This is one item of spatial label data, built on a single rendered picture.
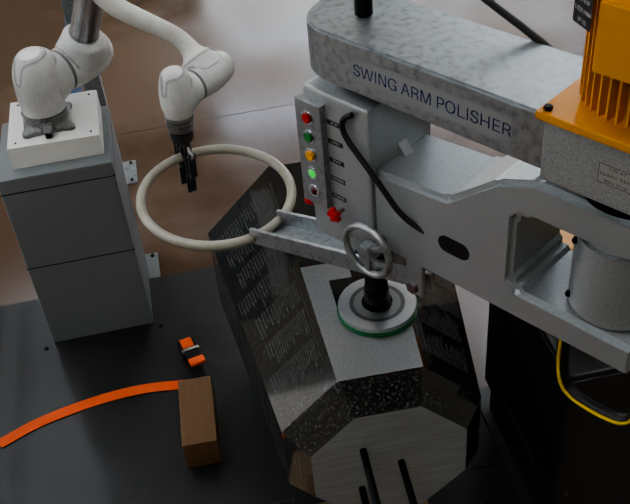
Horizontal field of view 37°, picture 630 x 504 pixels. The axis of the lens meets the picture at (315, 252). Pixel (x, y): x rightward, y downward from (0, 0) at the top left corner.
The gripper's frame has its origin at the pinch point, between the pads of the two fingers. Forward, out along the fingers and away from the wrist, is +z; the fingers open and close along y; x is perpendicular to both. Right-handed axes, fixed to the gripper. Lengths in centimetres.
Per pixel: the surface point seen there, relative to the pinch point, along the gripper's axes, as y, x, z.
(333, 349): 92, -1, -6
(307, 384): 93, -10, 1
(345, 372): 101, -3, -7
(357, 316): 87, 9, -8
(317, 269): 62, 12, -4
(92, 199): -33.4, -24.3, 21.5
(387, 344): 99, 11, -7
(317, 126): 80, 2, -69
